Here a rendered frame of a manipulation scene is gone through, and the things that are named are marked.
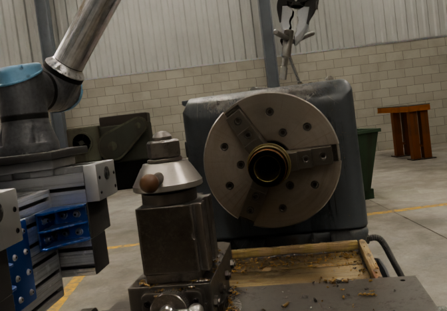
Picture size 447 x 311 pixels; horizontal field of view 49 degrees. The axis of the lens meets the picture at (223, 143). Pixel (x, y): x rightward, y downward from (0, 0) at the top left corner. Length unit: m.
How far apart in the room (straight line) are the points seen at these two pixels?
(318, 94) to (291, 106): 0.18
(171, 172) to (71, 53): 0.91
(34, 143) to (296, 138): 0.64
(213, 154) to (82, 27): 0.52
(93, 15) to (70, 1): 10.46
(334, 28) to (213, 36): 2.76
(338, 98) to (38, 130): 0.76
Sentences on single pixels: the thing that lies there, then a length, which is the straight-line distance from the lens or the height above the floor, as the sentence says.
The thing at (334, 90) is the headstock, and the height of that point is 1.22.
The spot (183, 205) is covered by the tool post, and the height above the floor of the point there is 1.10.
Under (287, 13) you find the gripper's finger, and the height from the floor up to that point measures 1.42.
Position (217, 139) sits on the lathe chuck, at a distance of 1.13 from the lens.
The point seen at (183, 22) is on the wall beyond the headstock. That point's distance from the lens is 11.34.
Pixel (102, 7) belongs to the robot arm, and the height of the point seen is 1.52.
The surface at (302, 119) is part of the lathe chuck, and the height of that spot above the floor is 1.17.
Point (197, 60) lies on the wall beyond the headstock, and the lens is 11.21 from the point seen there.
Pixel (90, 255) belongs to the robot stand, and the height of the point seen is 0.90.
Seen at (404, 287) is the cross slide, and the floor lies 0.97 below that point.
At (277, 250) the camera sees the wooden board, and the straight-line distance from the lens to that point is 1.06.
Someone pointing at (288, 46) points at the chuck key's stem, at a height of 1.34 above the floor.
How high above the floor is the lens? 1.19
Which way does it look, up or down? 3 degrees down
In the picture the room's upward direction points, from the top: 7 degrees counter-clockwise
